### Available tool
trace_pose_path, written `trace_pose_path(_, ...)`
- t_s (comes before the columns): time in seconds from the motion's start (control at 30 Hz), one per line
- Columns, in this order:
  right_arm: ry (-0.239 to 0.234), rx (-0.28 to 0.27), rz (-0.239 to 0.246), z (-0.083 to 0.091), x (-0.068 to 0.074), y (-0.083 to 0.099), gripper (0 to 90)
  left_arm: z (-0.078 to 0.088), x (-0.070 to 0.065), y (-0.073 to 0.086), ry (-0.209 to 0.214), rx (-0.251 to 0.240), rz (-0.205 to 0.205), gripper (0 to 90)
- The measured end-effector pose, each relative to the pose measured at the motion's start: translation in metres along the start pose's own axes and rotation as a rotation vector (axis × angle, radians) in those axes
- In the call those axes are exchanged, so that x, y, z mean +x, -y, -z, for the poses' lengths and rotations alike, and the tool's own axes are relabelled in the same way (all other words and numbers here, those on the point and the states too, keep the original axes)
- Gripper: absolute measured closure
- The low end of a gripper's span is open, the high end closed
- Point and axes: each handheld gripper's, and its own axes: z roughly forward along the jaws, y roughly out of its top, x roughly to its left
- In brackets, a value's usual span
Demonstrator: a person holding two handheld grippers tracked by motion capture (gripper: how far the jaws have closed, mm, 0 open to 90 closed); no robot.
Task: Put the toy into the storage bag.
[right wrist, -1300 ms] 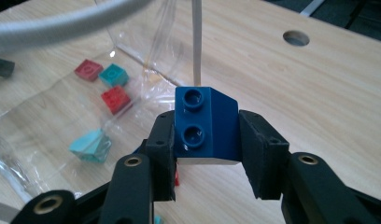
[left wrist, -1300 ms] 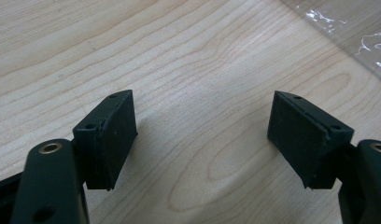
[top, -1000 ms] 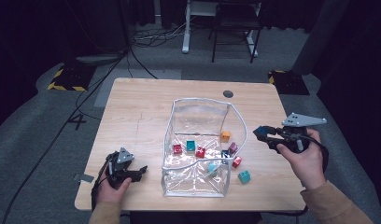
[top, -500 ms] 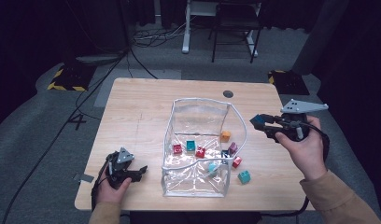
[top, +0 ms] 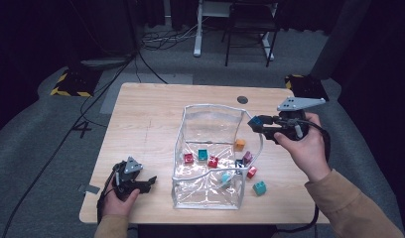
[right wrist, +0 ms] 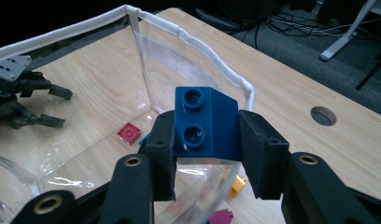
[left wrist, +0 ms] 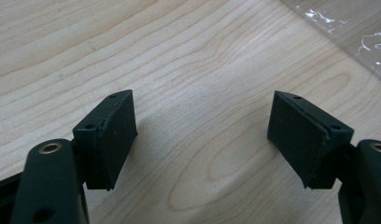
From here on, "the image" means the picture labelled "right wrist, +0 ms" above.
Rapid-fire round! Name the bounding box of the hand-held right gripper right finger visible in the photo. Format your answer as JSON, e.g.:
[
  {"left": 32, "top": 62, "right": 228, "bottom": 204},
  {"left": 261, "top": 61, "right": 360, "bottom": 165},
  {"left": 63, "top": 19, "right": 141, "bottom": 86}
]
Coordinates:
[{"left": 238, "top": 109, "right": 291, "bottom": 201}]

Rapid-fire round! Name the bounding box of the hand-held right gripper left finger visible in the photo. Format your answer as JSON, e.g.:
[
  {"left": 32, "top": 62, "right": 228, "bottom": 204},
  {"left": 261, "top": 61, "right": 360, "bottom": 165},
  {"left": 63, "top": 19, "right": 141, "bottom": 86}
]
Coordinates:
[{"left": 145, "top": 109, "right": 178, "bottom": 202}]

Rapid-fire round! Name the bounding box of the teal toy block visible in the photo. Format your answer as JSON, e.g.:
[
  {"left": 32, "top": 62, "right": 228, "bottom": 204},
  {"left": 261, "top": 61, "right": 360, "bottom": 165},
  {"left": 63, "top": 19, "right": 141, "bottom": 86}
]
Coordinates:
[{"left": 137, "top": 132, "right": 152, "bottom": 147}]

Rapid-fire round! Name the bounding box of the orange toy block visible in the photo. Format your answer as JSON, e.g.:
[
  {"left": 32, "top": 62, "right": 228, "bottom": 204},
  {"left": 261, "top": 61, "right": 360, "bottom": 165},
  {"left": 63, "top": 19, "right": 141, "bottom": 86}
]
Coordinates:
[{"left": 229, "top": 175, "right": 247, "bottom": 198}]

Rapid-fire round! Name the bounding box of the crimson toy block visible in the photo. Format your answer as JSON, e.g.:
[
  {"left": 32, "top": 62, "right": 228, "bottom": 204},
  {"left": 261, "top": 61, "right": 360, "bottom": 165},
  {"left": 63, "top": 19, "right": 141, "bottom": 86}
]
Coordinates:
[{"left": 117, "top": 121, "right": 142, "bottom": 146}]

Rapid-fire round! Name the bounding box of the dark blue sloped toy block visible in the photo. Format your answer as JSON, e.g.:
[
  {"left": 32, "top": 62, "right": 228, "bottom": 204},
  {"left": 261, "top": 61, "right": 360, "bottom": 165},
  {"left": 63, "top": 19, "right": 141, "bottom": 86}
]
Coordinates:
[{"left": 174, "top": 86, "right": 243, "bottom": 162}]

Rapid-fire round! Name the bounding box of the magenta toy block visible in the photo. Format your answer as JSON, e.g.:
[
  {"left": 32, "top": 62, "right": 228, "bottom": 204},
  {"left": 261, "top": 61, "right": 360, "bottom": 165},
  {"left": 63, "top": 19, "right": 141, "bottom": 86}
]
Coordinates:
[{"left": 208, "top": 208, "right": 234, "bottom": 224}]

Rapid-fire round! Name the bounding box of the clear plastic box white trim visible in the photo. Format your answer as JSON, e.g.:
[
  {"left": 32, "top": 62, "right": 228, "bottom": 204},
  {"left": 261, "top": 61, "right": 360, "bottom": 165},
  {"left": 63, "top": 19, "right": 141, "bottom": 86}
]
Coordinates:
[{"left": 0, "top": 4, "right": 257, "bottom": 224}]

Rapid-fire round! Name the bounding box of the black chair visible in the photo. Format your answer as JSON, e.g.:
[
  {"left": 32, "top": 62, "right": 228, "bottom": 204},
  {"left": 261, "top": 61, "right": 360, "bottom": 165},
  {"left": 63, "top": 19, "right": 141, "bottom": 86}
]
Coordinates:
[{"left": 355, "top": 49, "right": 381, "bottom": 91}]

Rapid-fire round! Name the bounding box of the grey flat stand base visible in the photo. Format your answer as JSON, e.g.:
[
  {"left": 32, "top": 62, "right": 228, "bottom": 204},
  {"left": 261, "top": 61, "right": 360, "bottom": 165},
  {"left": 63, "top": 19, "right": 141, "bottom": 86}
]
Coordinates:
[{"left": 194, "top": 7, "right": 244, "bottom": 32}]

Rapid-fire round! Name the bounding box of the bundle of floor cables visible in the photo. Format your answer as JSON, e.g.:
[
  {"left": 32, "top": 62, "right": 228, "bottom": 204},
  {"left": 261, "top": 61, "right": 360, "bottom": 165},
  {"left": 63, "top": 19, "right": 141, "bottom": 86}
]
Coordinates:
[{"left": 266, "top": 12, "right": 356, "bottom": 39}]

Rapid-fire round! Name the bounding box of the white desk frame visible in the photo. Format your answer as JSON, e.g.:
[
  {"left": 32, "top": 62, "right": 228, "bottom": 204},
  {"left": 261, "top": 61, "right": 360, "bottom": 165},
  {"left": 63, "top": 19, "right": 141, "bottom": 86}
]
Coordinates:
[{"left": 318, "top": 0, "right": 381, "bottom": 62}]

